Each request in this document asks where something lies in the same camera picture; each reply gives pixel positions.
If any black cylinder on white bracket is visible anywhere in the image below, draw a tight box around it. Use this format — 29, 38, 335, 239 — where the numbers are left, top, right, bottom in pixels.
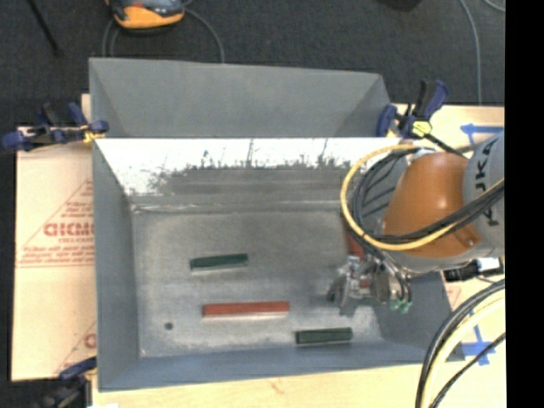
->
443, 256, 502, 283

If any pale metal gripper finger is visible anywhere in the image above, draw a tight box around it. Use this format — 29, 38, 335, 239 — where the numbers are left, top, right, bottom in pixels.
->
338, 289, 357, 316
326, 275, 346, 303

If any dark green flat block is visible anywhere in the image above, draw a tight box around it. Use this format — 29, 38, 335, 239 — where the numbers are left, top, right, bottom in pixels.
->
189, 252, 250, 271
294, 326, 354, 347

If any brown cardboard board, red print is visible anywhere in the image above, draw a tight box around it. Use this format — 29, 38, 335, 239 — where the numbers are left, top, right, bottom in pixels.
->
9, 141, 99, 383

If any red-brown flat block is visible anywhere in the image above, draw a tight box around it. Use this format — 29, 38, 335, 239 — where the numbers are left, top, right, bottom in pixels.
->
201, 300, 292, 318

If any grey metal bin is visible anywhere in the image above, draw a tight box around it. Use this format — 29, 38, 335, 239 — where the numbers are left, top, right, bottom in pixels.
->
88, 57, 465, 393

